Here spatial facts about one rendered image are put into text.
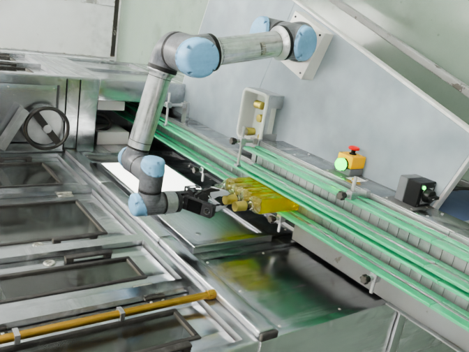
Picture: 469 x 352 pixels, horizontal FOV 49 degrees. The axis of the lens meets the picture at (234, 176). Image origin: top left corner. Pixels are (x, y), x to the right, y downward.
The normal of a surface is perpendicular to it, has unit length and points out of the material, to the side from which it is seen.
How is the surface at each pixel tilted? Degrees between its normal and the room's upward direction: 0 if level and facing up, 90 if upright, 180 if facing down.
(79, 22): 90
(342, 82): 0
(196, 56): 85
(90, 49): 90
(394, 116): 0
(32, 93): 90
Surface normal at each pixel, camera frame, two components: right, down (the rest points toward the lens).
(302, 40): 0.69, 0.32
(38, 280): 0.16, -0.94
